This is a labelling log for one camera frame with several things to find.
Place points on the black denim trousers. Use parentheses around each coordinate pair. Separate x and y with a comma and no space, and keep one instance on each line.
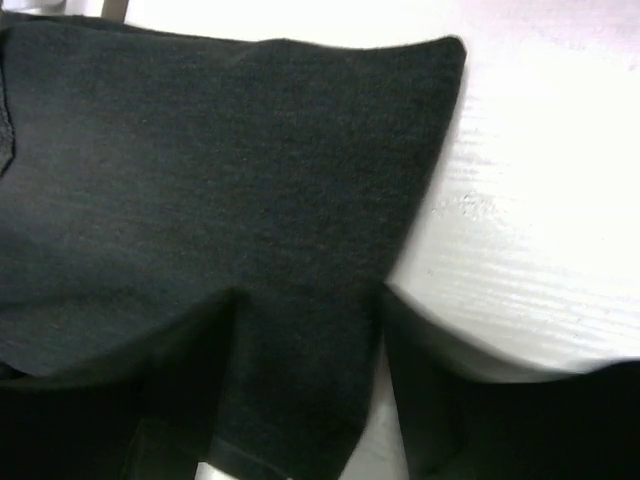
(142,172)

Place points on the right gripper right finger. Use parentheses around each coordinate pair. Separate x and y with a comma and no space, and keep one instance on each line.
(466,413)

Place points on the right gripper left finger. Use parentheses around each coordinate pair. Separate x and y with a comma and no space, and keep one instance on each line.
(145,410)

